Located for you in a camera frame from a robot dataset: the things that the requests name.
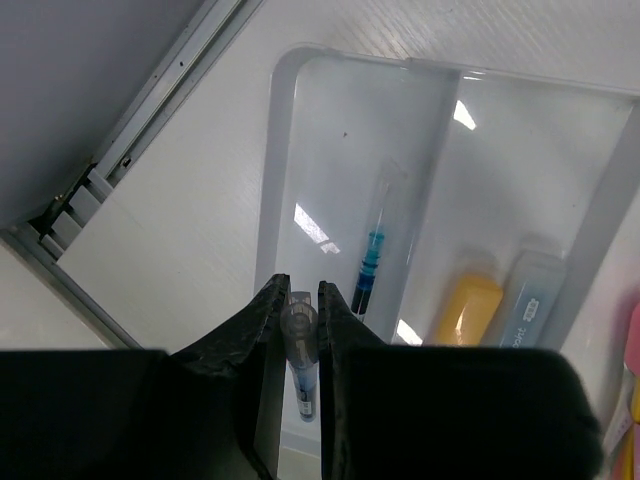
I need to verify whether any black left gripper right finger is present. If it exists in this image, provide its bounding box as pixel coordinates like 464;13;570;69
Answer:
318;282;603;479

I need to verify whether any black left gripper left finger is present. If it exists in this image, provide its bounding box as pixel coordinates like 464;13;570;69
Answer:
1;274;290;479

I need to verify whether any yellow pink highlighter pen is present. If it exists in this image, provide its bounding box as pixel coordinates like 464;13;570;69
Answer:
429;248;504;346

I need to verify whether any pink sticky notes tube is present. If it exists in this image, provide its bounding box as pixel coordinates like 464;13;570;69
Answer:
602;297;640;480

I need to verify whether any white divided plastic tray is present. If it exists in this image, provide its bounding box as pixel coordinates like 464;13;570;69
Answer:
255;45;639;467

